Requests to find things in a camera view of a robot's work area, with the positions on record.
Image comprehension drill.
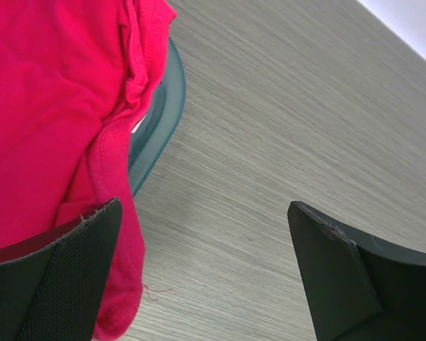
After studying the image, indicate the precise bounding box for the teal plastic bin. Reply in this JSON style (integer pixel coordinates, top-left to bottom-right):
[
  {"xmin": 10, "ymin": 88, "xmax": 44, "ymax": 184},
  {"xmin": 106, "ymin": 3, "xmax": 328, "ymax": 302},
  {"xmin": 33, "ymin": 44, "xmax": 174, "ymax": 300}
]
[{"xmin": 128, "ymin": 39, "xmax": 186, "ymax": 195}]

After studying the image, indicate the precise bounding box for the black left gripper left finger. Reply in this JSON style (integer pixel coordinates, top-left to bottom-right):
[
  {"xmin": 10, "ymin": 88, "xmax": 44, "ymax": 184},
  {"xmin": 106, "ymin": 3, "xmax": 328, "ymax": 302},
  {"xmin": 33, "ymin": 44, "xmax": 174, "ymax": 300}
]
[{"xmin": 0, "ymin": 198, "xmax": 123, "ymax": 340}]

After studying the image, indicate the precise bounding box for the red t-shirt in bin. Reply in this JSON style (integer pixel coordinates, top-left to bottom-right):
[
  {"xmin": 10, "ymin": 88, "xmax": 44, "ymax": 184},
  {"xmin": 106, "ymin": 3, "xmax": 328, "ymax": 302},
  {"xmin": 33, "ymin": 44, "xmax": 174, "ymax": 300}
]
[{"xmin": 0, "ymin": 1, "xmax": 176, "ymax": 340}]

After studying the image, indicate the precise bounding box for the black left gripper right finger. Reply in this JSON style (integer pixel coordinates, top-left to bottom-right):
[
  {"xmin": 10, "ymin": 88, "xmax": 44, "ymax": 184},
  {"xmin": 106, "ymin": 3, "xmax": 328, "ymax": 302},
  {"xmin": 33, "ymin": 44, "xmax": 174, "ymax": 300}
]
[{"xmin": 288, "ymin": 201, "xmax": 426, "ymax": 340}]

